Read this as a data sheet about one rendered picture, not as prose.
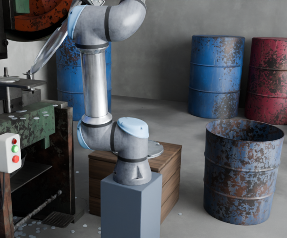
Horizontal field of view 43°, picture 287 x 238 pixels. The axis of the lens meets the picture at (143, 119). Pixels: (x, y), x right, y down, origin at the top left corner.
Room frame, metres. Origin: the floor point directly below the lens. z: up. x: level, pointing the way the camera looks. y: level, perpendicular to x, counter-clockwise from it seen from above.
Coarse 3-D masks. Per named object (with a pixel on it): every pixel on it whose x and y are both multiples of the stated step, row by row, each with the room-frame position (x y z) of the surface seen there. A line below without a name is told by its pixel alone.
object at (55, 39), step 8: (64, 24) 1.58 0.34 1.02; (56, 32) 1.61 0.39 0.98; (64, 32) 1.46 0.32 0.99; (48, 40) 1.63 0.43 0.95; (56, 40) 1.45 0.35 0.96; (48, 48) 1.48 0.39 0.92; (56, 48) 1.36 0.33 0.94; (40, 56) 1.56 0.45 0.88; (48, 56) 1.41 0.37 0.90; (40, 64) 1.43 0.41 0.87; (32, 72) 1.47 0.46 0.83
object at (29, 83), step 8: (0, 80) 1.50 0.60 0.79; (8, 80) 1.51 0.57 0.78; (16, 80) 1.52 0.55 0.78; (24, 80) 1.54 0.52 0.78; (32, 80) 1.55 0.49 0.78; (40, 80) 1.55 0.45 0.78; (0, 88) 1.49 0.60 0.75; (8, 88) 1.49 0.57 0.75; (16, 88) 1.53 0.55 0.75; (0, 96) 1.49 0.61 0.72; (8, 96) 1.49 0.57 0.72; (16, 96) 1.53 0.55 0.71; (8, 104) 1.48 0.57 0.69; (16, 104) 1.53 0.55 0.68; (8, 112) 1.48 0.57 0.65
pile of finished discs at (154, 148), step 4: (148, 140) 2.01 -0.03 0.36; (152, 140) 2.00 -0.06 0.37; (148, 144) 1.94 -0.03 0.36; (152, 144) 1.94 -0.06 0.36; (156, 144) 1.97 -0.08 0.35; (148, 148) 1.87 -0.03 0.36; (152, 148) 1.88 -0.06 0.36; (156, 148) 1.88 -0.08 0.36; (160, 148) 1.88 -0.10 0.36; (112, 152) 1.82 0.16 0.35; (116, 152) 1.81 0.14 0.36; (148, 152) 1.82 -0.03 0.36; (152, 152) 1.82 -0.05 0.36; (156, 152) 1.82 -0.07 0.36; (160, 152) 1.81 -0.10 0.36; (148, 156) 1.78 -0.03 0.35; (152, 156) 1.78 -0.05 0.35; (156, 156) 1.78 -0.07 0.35
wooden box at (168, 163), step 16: (160, 144) 1.98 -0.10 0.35; (176, 144) 1.98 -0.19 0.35; (96, 160) 1.77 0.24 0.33; (112, 160) 1.73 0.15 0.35; (160, 160) 1.74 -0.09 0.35; (176, 160) 1.89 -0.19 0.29; (96, 176) 1.77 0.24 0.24; (176, 176) 1.90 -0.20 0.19; (96, 192) 1.77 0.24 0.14; (176, 192) 1.92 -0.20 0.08; (96, 208) 1.77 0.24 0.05; (160, 224) 1.69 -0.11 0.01
